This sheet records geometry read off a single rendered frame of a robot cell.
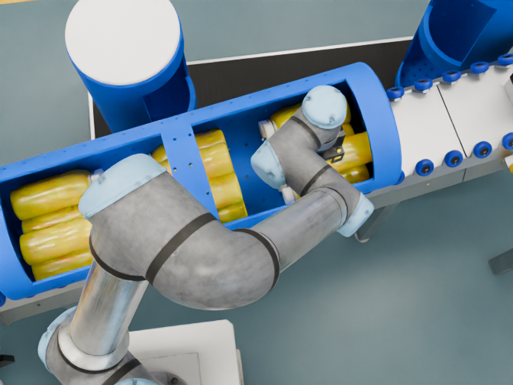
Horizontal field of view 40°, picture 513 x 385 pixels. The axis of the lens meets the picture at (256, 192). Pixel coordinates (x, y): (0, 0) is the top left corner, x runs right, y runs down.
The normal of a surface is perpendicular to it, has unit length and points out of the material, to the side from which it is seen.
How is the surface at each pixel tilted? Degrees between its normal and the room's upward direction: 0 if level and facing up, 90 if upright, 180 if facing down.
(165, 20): 0
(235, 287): 51
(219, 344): 0
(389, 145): 39
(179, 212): 27
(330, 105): 0
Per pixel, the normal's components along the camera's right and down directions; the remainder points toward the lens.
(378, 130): 0.12, 0.11
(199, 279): 0.18, 0.32
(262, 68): 0.00, -0.25
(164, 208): 0.18, -0.47
